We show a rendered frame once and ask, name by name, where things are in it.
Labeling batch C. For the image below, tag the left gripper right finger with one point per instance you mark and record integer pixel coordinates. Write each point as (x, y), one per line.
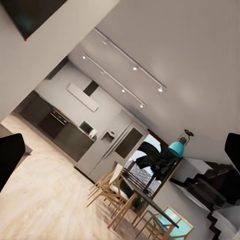
(232, 148)

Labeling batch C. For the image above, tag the oven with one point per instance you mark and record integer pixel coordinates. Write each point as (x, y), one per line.
(54, 123)

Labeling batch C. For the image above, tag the microwave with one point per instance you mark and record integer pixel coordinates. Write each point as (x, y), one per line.
(90, 131)

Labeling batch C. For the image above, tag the stairs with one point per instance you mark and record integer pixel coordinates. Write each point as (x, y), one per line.
(215, 187)

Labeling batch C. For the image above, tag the room light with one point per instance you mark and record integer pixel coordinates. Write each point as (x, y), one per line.
(177, 147)

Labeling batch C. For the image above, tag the fixed window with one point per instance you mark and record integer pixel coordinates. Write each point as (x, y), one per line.
(148, 169)

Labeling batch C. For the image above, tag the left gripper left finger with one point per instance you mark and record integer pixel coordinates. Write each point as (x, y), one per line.
(12, 149)

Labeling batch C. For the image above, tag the range hood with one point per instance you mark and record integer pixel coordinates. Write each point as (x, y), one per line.
(84, 96)

